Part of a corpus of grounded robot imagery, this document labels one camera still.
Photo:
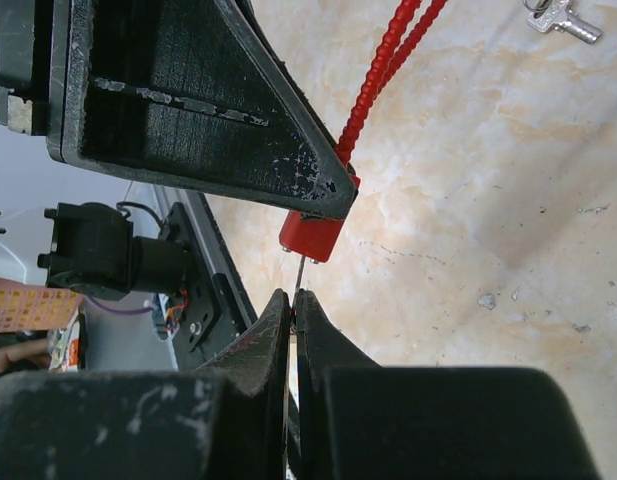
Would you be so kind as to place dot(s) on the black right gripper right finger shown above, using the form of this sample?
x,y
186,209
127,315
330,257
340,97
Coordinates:
x,y
362,420

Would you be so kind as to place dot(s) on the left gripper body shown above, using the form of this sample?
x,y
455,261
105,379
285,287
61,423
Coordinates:
x,y
33,62

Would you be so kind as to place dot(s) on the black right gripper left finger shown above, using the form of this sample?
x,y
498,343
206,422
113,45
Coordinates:
x,y
224,420

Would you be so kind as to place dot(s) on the red cable seal lock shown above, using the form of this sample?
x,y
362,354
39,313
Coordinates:
x,y
315,238

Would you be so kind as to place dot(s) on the small silver key pair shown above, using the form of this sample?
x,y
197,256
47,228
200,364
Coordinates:
x,y
546,16

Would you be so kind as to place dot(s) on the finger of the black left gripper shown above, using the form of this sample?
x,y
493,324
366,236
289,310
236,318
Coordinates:
x,y
188,94

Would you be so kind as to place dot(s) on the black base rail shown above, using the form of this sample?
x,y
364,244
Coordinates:
x,y
216,308

